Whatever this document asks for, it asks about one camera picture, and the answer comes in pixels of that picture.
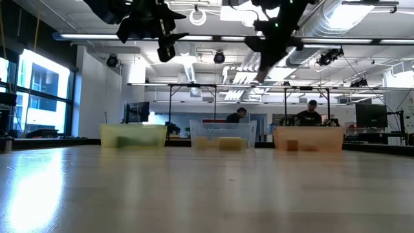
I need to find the black round ceiling spotlight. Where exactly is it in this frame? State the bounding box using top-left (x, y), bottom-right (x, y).
top-left (105, 54), bottom-right (119, 68)
top-left (213, 50), bottom-right (226, 65)

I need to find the orange translucent plastic bin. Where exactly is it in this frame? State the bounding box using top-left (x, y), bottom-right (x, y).
top-left (273, 126), bottom-right (345, 152)

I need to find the overhead LED light bar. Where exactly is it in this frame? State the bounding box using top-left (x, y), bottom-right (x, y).
top-left (52, 31), bottom-right (414, 46)

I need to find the large glass window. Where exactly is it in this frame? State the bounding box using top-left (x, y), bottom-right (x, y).
top-left (0, 48), bottom-right (76, 137)

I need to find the yellow rectangular wooden block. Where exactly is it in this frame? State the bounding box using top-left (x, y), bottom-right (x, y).
top-left (219, 137), bottom-right (243, 150)

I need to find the yellow extension cord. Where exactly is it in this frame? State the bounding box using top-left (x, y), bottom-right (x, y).
top-left (34, 0), bottom-right (42, 54)

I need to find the clear plastic bin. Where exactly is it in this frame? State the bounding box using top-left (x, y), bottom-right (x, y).
top-left (190, 119), bottom-right (258, 150)

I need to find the yellow-green translucent plastic bin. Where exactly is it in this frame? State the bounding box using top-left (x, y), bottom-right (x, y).
top-left (99, 124), bottom-right (168, 149)

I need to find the white coiled cable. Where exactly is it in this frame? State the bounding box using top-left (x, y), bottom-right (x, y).
top-left (189, 8), bottom-right (208, 27)

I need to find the small yellow wooden cube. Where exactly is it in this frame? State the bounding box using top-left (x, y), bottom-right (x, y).
top-left (193, 136), bottom-right (208, 150)

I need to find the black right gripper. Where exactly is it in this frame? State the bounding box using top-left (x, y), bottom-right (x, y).
top-left (245, 19), bottom-right (303, 83)

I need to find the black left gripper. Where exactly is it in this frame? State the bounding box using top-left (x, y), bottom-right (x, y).
top-left (116, 0), bottom-right (190, 63)

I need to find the silver ventilation duct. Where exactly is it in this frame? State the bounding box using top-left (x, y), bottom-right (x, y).
top-left (284, 0), bottom-right (379, 65)

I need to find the person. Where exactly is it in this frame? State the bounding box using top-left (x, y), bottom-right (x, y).
top-left (296, 99), bottom-right (323, 127)
top-left (225, 107), bottom-right (248, 124)

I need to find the black aluminium frame rail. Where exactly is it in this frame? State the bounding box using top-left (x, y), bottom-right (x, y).
top-left (0, 137), bottom-right (414, 157)

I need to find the black metal gantry frame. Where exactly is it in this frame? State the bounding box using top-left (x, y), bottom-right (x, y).
top-left (283, 85), bottom-right (331, 127)
top-left (168, 82), bottom-right (218, 132)

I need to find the black computer monitor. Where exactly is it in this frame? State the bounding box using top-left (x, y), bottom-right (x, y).
top-left (355, 103), bottom-right (388, 129)
top-left (124, 102), bottom-right (151, 124)

